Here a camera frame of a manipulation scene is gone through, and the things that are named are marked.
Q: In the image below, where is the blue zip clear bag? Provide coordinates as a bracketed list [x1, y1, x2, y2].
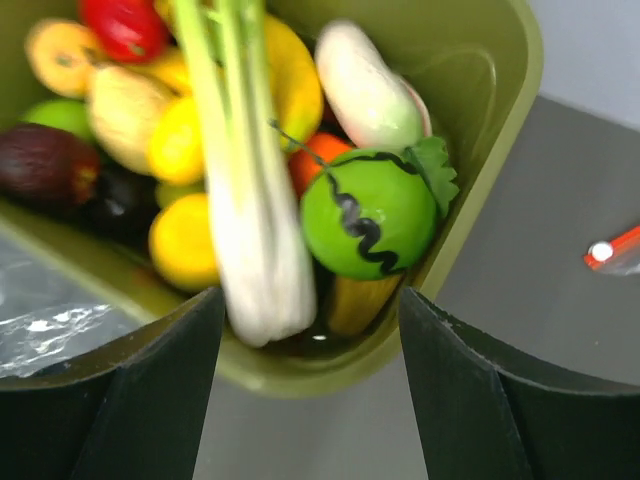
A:
[1, 238, 139, 377]

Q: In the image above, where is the green fake watermelon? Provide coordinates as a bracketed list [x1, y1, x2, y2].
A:
[300, 149, 439, 280]

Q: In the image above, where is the orange fake tangerine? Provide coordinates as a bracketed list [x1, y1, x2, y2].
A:
[288, 132, 353, 199]

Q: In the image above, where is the yellow fake apple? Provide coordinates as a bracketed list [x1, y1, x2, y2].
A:
[24, 18, 106, 99]

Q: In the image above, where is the white fake radish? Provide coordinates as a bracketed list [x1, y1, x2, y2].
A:
[314, 19, 432, 150]

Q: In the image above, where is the green fake leaf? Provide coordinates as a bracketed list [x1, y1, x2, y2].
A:
[403, 136, 459, 218]

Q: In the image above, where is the red fake pepper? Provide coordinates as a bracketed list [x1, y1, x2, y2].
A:
[78, 0, 170, 63]

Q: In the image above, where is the yellow fake lemon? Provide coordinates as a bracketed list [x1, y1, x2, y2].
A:
[148, 96, 204, 186]

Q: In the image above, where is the yellow fake banana bunch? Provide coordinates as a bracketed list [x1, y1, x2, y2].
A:
[155, 1, 324, 143]

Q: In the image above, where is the olive green plastic tub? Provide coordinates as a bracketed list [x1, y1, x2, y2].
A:
[1, 0, 543, 398]

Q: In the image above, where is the dark purple fake fruit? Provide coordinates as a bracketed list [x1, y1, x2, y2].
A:
[1, 123, 101, 213]

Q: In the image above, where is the beige fake pear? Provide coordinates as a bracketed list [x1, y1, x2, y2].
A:
[87, 65, 174, 175]

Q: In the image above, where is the yellow fake orange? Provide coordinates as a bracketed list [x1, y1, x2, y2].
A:
[148, 193, 220, 293]

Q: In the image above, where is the green fake lime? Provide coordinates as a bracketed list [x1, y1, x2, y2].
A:
[21, 98, 95, 143]

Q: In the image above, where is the red zip clear bag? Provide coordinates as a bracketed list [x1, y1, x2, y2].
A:
[583, 226, 640, 276]

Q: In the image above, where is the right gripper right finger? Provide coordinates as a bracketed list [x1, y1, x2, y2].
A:
[398, 288, 639, 479]

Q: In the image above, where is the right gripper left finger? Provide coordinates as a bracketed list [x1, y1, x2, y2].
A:
[1, 289, 225, 480]

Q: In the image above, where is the fake celery stalk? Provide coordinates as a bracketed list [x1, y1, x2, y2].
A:
[171, 1, 317, 347]

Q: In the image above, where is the yellow fake corn cob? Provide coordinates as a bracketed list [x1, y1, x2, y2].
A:
[326, 275, 402, 337]

